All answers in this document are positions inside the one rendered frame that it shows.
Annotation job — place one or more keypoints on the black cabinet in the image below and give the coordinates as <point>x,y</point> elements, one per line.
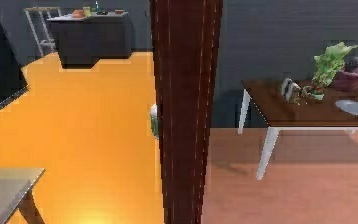
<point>3,63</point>

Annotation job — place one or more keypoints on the dark red bowl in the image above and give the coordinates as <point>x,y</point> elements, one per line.
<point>352,78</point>

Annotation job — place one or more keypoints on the orange bowl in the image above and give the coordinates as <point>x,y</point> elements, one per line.
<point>78,13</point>

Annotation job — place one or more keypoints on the teal bottle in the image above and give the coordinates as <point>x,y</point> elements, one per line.
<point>97,6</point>

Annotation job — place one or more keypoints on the brown small bowl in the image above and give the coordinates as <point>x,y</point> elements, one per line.
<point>119,11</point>

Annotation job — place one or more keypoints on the green leafy house plant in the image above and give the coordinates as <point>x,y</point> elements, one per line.
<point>328,65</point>

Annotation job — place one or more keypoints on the black pan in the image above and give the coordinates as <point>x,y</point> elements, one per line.
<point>102,13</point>

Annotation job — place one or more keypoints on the yellow green jar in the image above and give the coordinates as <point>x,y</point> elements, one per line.
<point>86,11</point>

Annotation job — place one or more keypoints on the dark grey kitchen counter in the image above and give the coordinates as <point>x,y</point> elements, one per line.
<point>90,36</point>

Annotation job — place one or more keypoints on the white and olive small object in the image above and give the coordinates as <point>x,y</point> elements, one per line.
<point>291,90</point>

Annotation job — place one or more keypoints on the grey plate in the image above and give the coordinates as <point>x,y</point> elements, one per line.
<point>353,107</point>

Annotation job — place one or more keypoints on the dark red wooden door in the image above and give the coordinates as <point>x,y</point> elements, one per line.
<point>187,100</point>

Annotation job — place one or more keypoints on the brown table with white legs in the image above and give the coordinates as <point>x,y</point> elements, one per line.
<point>300,110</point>

